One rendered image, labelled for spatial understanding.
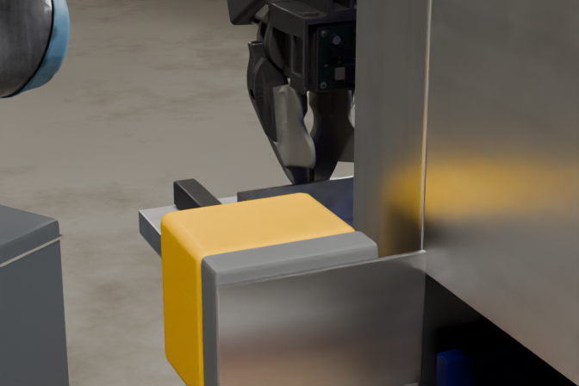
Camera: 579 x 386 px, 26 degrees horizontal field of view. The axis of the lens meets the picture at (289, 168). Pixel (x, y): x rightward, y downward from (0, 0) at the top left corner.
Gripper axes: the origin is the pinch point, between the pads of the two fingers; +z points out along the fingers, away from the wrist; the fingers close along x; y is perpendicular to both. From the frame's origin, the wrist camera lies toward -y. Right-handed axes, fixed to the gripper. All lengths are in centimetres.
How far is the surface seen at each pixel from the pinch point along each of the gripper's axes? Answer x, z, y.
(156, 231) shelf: -11.0, 3.7, -2.8
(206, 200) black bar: -7.2, 1.5, -2.1
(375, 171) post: -12.5, -13.3, 34.8
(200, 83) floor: 117, 94, -356
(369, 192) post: -12.5, -12.1, 34.3
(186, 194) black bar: -8.1, 1.6, -4.2
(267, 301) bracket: -19.6, -10.3, 39.4
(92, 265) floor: 33, 93, -200
